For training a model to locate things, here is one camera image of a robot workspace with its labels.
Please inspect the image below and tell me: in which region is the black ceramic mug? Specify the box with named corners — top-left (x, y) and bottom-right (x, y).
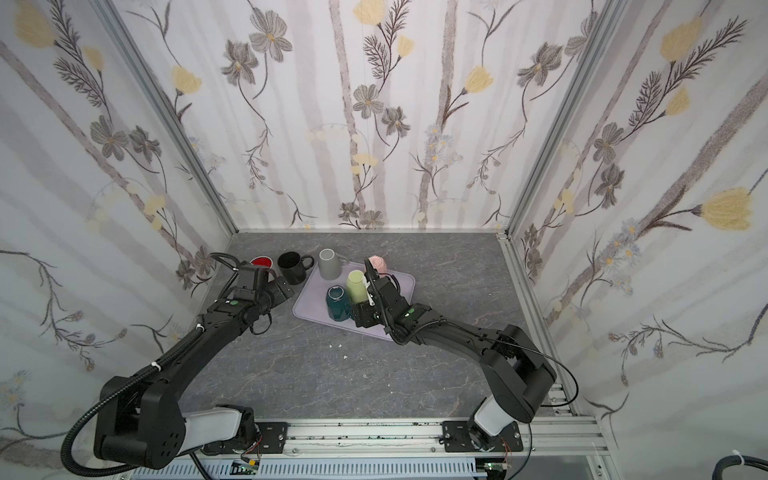
top-left (277, 251), bottom-right (315, 285)

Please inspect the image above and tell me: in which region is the cream mug red inside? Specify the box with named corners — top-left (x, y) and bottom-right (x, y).
top-left (250, 255), bottom-right (277, 281)

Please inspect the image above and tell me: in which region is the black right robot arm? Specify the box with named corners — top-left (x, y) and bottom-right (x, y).
top-left (353, 261), bottom-right (557, 451)

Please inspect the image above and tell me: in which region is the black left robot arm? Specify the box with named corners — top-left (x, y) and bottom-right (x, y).
top-left (93, 265), bottom-right (294, 469)

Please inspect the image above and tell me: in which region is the pink ceramic mug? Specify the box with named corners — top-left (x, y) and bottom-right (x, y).
top-left (368, 255), bottom-right (388, 275)

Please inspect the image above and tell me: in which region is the light green ceramic mug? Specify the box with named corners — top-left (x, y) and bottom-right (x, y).
top-left (346, 270), bottom-right (369, 305)

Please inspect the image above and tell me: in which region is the grey ceramic mug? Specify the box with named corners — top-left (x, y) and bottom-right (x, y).
top-left (318, 248), bottom-right (349, 281)

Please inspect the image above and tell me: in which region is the dark green ceramic mug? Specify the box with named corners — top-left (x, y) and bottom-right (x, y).
top-left (325, 285), bottom-right (352, 322)

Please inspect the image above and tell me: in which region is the lavender plastic tray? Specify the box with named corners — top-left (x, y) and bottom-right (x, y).
top-left (291, 260), bottom-right (417, 343)

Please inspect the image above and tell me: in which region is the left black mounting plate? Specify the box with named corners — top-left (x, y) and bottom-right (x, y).
top-left (254, 421), bottom-right (289, 455)

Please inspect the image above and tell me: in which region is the black mounting plate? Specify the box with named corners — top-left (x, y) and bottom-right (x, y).
top-left (254, 421), bottom-right (289, 455)
top-left (440, 420), bottom-right (524, 453)

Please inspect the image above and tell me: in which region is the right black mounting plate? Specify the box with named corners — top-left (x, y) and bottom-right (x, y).
top-left (440, 420), bottom-right (524, 453)

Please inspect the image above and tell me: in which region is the black corrugated cable conduit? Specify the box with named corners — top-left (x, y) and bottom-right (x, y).
top-left (59, 335), bottom-right (205, 479)

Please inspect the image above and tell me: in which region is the white slotted cable duct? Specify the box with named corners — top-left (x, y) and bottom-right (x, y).
top-left (130, 458), bottom-right (488, 480)

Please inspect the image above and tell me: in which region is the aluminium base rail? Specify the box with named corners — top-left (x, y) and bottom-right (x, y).
top-left (229, 416), bottom-right (609, 460)

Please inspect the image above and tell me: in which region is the black cable bottom right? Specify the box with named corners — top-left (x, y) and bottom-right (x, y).
top-left (711, 453), bottom-right (768, 480)

